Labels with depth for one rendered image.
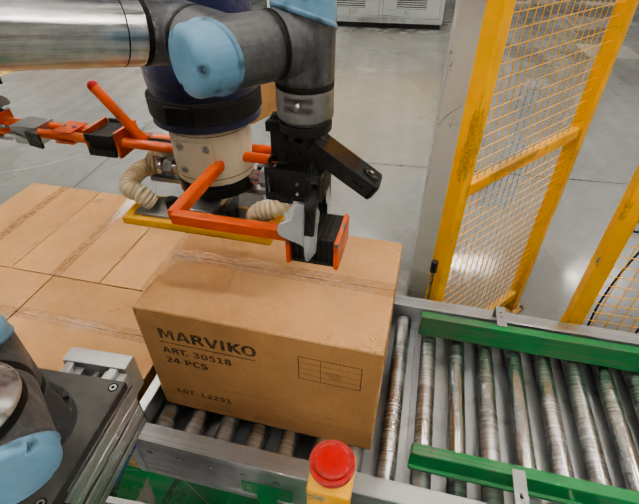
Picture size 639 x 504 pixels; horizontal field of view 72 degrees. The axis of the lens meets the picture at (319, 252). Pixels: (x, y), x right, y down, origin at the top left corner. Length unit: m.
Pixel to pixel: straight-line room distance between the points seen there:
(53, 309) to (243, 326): 0.99
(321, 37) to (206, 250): 0.81
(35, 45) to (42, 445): 0.42
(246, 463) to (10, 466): 0.72
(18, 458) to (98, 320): 1.17
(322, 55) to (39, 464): 0.56
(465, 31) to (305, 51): 1.30
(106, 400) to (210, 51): 0.60
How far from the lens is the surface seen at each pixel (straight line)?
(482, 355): 1.56
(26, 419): 0.61
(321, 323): 1.01
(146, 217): 1.03
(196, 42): 0.48
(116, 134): 1.09
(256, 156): 0.95
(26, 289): 2.01
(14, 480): 0.64
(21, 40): 0.55
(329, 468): 0.73
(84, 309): 1.81
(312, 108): 0.57
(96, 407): 0.86
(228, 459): 1.25
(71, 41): 0.56
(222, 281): 1.14
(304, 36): 0.54
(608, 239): 1.57
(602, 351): 1.62
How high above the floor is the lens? 1.70
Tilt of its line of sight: 39 degrees down
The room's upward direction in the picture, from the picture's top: straight up
